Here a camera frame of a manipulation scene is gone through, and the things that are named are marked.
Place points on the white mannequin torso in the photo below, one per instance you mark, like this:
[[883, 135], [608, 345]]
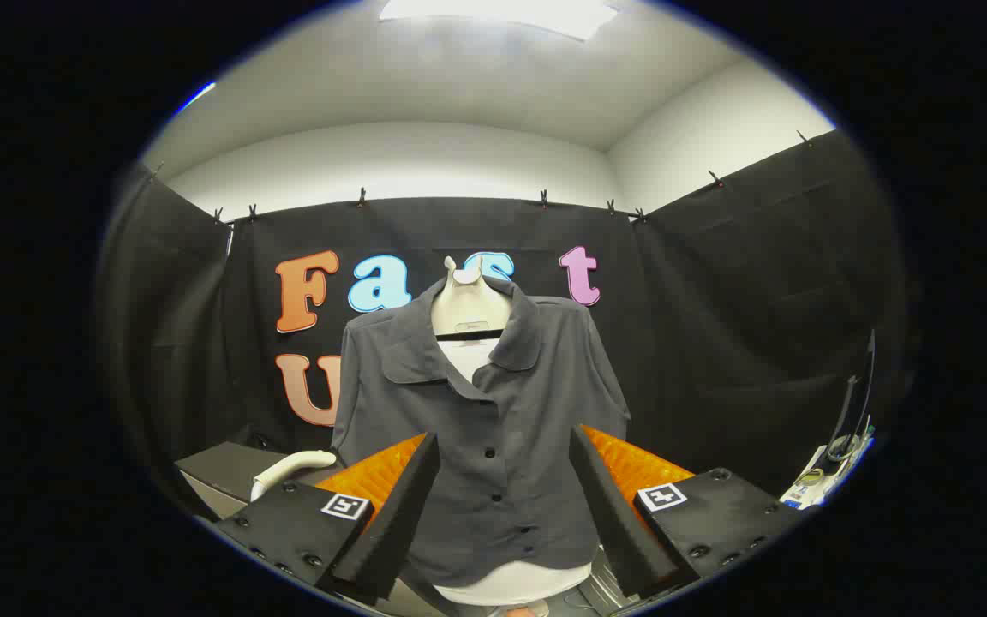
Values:
[[468, 308]]

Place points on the grey button shirt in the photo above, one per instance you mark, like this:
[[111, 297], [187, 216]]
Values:
[[502, 411]]

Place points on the ceiling light panel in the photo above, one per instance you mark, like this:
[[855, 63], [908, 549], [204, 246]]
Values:
[[502, 13]]

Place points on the black backdrop cloth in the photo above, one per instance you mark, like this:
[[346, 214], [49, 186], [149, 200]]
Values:
[[716, 343]]

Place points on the grey cabinet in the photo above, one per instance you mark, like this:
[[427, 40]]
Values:
[[219, 471]]

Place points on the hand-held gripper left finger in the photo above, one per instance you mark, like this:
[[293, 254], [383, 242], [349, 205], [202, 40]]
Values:
[[403, 506]]

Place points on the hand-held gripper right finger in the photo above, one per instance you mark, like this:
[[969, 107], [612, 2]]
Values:
[[609, 506]]

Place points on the row of black clips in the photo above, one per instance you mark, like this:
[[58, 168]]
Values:
[[361, 198]]

